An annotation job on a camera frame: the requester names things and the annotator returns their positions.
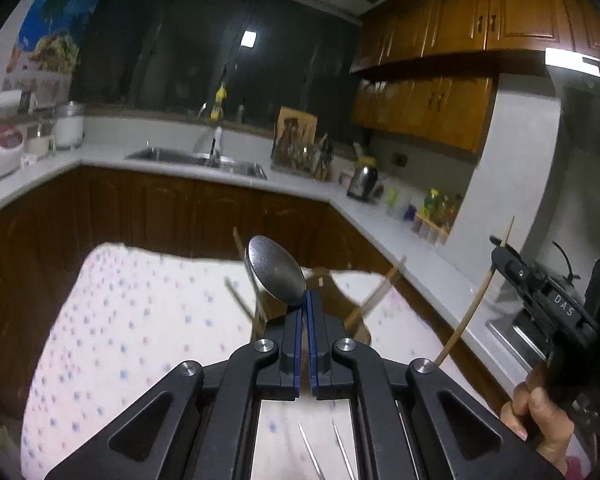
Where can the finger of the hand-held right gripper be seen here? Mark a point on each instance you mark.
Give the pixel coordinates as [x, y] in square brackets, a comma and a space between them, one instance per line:
[512, 265]

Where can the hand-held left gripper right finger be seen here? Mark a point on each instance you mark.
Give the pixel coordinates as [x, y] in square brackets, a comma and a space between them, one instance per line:
[314, 345]

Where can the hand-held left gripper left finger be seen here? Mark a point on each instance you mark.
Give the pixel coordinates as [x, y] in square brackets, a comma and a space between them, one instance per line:
[297, 345]

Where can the brown wooden utensil holder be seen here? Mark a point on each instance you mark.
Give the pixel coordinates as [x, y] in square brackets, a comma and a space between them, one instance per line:
[337, 300]

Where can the metal spoon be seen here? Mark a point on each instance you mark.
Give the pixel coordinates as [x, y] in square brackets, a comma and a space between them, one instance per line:
[275, 270]

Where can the person's right hand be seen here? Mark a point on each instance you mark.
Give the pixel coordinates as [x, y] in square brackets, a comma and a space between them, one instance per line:
[540, 415]

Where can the steel stove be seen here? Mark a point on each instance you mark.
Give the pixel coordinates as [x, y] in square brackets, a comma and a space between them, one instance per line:
[517, 332]

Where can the spice jar rack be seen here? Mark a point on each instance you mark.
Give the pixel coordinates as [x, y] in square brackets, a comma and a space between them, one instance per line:
[437, 215]

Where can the metal chopstick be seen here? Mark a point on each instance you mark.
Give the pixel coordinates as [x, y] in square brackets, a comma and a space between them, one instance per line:
[344, 450]
[311, 450]

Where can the white floral tablecloth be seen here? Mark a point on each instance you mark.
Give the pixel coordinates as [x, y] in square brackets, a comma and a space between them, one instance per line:
[130, 340]

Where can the steel kettle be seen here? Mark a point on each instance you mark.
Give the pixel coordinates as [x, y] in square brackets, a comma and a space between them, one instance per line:
[362, 180]

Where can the countertop utensil rack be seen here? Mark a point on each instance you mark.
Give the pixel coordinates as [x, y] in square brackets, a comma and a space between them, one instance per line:
[305, 157]

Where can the steel range hood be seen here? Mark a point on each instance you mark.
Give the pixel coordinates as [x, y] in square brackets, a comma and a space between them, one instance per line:
[580, 67]

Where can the steel kitchen sink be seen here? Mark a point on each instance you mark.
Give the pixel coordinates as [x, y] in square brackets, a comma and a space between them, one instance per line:
[190, 157]

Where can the wooden cutting board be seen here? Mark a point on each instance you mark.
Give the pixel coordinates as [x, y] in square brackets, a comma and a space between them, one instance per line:
[295, 127]

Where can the kitchen faucet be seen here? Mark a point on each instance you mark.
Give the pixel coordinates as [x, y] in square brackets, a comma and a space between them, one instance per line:
[215, 142]

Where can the yellow bottle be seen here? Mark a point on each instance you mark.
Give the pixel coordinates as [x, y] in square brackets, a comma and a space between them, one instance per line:
[220, 100]

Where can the white lidded pot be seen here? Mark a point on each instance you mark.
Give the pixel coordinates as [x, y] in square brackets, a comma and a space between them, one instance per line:
[69, 127]

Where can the dark kitchen window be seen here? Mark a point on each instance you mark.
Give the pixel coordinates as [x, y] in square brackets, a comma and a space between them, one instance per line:
[180, 50]

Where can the small white cup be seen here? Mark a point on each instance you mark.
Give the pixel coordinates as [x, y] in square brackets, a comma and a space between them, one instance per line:
[36, 145]

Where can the wall outlet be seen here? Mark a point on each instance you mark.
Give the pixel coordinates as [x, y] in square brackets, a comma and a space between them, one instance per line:
[399, 160]

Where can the wooden wall cabinets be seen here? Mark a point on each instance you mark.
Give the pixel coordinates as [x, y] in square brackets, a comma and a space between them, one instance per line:
[455, 25]

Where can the tropical wall poster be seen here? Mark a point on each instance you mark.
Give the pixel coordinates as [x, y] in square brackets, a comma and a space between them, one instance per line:
[55, 25]

